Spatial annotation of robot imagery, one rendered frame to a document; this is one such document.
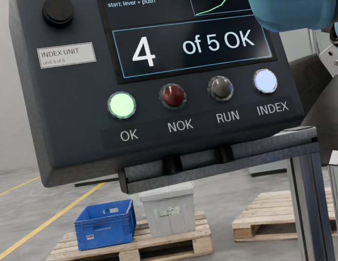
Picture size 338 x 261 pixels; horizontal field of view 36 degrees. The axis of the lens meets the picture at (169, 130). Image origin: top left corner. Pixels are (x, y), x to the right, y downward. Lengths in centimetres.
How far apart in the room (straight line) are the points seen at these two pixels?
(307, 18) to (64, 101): 24
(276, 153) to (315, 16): 31
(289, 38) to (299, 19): 629
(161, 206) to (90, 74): 337
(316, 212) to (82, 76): 33
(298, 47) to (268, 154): 602
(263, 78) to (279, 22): 21
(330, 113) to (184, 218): 277
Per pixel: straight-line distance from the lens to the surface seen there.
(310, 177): 64
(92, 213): 447
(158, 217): 386
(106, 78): 48
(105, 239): 391
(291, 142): 63
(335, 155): 112
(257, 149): 60
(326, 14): 31
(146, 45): 50
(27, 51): 48
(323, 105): 119
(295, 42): 661
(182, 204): 383
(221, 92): 50
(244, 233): 396
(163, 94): 48
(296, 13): 31
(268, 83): 53
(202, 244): 378
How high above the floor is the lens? 111
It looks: 3 degrees down
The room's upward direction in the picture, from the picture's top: 10 degrees counter-clockwise
